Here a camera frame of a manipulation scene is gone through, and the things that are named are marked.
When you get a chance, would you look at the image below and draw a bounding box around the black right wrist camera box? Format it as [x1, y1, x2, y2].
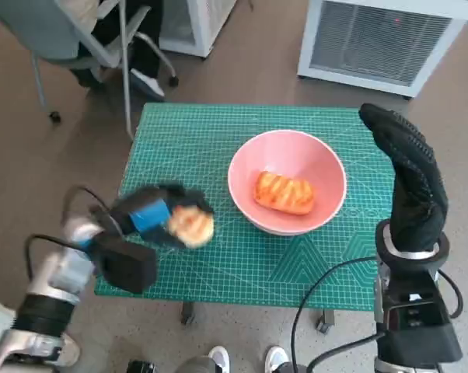
[383, 270, 463, 364]

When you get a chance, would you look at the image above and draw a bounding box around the pink bowl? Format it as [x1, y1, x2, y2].
[227, 131, 348, 238]

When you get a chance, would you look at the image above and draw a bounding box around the black table leg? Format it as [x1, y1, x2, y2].
[315, 309, 336, 334]
[180, 302, 196, 326]

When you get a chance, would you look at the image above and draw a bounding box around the green cutting mat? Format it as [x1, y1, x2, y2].
[93, 101, 394, 312]

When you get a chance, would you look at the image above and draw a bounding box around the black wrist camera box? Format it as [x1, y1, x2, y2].
[89, 231, 158, 295]
[383, 270, 463, 364]

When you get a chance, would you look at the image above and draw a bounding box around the grey office chair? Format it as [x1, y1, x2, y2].
[0, 0, 180, 141]

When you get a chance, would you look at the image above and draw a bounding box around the black right elbow cable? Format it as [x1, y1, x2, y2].
[306, 332, 385, 372]

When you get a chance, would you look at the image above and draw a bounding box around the large white mesh cabinet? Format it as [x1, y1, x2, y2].
[295, 0, 468, 99]

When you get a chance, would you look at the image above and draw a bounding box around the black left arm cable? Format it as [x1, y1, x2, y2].
[26, 234, 82, 281]
[65, 186, 113, 218]

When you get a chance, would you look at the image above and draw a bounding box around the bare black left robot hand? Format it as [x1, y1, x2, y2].
[111, 183, 215, 252]

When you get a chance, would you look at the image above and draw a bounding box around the round toy bread bun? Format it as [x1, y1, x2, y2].
[167, 204, 215, 249]

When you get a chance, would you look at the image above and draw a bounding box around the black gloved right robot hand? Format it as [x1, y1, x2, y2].
[358, 103, 451, 253]

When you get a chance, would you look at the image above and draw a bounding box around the striped toy bread loaf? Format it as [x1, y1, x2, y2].
[253, 170, 316, 217]

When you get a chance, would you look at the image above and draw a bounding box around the small white mesh cabinet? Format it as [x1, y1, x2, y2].
[159, 0, 237, 58]

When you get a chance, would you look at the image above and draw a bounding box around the short black right wrist cable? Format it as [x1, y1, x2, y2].
[438, 270, 464, 319]

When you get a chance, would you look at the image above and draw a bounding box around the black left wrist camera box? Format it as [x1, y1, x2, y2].
[89, 231, 158, 295]

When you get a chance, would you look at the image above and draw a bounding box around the small black box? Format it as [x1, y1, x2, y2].
[127, 359, 156, 373]

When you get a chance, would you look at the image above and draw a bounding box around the long black right arm cable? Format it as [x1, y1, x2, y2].
[291, 256, 377, 373]

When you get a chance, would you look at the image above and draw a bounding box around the white shoe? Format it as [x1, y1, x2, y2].
[208, 347, 231, 373]
[264, 347, 292, 373]

